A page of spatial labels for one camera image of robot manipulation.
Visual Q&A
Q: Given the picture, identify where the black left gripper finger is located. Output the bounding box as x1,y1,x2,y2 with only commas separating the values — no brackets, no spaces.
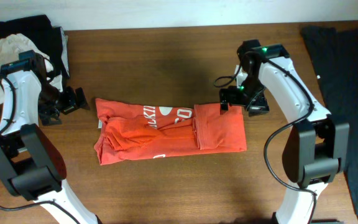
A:
75,88,90,110
61,86,77,114

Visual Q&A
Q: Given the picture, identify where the red orange t-shirt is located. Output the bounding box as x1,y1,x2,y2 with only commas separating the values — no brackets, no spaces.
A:
94,98,247,165

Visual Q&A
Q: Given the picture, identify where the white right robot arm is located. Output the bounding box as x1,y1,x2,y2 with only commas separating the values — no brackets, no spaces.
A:
218,39,349,224

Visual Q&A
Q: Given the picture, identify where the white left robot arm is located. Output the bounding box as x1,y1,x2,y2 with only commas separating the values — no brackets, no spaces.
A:
0,50,101,223

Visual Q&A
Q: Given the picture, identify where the folded clothes pile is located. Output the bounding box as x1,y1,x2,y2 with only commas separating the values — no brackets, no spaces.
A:
0,15,70,92

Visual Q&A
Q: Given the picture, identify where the white folded shirt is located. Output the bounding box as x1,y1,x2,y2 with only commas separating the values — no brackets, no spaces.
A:
0,34,53,105

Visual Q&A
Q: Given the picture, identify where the dark garment on table right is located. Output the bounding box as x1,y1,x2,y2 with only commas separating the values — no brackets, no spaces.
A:
301,26,358,218

